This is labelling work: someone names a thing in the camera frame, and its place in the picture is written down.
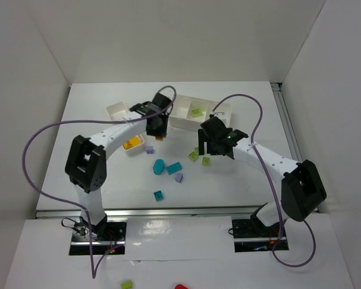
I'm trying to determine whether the right side aluminium rail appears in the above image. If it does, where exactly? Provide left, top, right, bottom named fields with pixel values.
left=270, top=82, right=303, bottom=161

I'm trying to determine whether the green 2x2 lego brick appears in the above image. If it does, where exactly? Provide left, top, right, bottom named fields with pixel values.
left=188, top=152, right=199, bottom=162
left=202, top=157, right=211, bottom=166

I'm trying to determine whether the yellow round flower lego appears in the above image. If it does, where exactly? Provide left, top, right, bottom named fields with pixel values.
left=123, top=141, right=134, bottom=150

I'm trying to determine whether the right white divided tray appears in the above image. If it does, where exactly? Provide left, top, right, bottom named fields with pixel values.
left=169, top=95, right=232, bottom=132

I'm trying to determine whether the turquoise 2x2 lego brick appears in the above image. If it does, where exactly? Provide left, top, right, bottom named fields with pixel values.
left=153, top=190, right=164, bottom=202

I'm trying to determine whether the blue 2x4 lego brick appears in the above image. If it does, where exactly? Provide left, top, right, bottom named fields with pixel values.
left=166, top=162, right=182, bottom=175

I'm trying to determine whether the green lego on front edge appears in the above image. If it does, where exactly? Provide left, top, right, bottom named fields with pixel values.
left=120, top=280, right=133, bottom=289

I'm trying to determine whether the turquoise round lego piece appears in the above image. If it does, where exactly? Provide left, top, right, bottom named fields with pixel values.
left=153, top=159, right=165, bottom=175

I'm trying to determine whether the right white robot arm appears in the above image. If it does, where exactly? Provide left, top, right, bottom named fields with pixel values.
left=198, top=116, right=327, bottom=227

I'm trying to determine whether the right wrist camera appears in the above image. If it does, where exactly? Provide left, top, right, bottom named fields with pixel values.
left=210, top=111, right=227, bottom=120

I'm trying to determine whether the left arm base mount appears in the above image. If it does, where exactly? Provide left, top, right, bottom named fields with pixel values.
left=61, top=217, right=127, bottom=256

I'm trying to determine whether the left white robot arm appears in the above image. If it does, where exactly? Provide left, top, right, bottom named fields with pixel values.
left=65, top=93, right=172, bottom=235

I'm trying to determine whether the left white divided tray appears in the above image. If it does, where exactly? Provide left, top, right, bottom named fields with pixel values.
left=105, top=102, right=145, bottom=156

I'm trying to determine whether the white divided tray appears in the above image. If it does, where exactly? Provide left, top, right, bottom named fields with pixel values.
left=105, top=102, right=145, bottom=156
left=169, top=95, right=232, bottom=132

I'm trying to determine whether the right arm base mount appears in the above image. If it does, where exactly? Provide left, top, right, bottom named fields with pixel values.
left=227, top=204, right=280, bottom=253

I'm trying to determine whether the small purple lego brick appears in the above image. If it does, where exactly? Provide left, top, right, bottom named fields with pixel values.
left=145, top=146, right=155, bottom=154

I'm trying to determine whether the red object on front edge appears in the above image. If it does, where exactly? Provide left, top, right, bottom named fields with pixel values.
left=174, top=284, right=188, bottom=289

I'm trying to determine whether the purple lego brick lower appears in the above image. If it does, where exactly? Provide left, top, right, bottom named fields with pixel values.
left=175, top=173, right=184, bottom=183

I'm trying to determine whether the aluminium rail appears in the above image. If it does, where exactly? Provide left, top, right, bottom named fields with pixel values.
left=270, top=82, right=303, bottom=161
left=35, top=206, right=259, bottom=219

